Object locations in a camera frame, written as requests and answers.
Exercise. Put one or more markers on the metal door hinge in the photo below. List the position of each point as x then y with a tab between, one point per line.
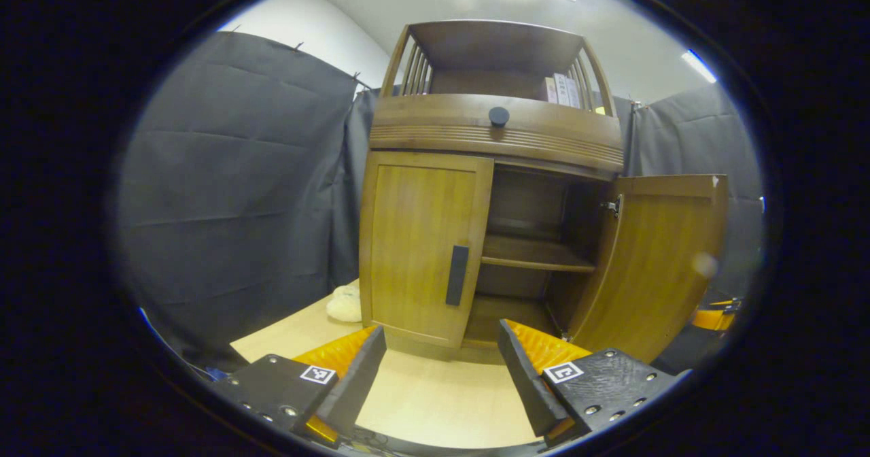
612	207

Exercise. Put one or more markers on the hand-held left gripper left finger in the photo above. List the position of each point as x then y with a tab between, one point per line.
357	382

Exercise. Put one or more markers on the ceiling light panel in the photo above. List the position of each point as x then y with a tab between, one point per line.
699	66

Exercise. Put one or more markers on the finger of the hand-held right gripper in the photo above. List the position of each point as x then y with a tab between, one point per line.
714	319

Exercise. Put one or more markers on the black backdrop cloth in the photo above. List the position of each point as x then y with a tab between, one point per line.
231	171

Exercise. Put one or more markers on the black round drawer knob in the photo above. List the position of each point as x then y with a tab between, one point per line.
499	116

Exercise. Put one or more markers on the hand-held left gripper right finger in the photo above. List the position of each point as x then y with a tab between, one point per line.
523	375

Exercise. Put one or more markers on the white fluffy object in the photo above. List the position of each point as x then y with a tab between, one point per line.
345	304

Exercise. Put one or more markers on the wooden shoe cabinet door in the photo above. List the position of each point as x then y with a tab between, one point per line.
652	260
408	239

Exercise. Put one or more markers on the wooden inner shelf board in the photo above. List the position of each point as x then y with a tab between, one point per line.
537	253

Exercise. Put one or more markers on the wooden double-door shoe cabinet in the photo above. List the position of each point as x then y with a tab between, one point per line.
442	120

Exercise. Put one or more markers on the white book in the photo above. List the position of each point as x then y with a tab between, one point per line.
575	93
563	90

